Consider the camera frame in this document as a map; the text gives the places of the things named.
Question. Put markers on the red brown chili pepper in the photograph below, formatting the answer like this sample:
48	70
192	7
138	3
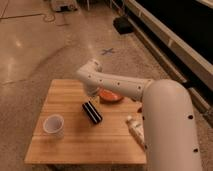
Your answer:
139	110

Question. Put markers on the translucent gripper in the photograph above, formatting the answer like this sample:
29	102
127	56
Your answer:
94	97

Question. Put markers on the black box on floor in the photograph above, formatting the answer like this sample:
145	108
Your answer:
122	25

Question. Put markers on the orange bowl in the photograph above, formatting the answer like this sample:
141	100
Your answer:
109	96

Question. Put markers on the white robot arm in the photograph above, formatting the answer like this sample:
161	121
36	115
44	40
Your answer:
171	141

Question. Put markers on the long white black bench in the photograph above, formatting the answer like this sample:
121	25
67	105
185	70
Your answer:
179	33

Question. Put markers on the white ceramic cup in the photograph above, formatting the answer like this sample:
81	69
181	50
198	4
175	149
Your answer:
54	125

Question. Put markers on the white plastic bottle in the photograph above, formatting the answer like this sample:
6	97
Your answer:
136	130

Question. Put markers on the black striped eraser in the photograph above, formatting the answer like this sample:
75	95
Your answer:
92	112

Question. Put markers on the white device on floor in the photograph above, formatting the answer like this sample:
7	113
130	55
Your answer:
63	5

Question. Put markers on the wooden table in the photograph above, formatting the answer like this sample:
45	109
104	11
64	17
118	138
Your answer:
83	142

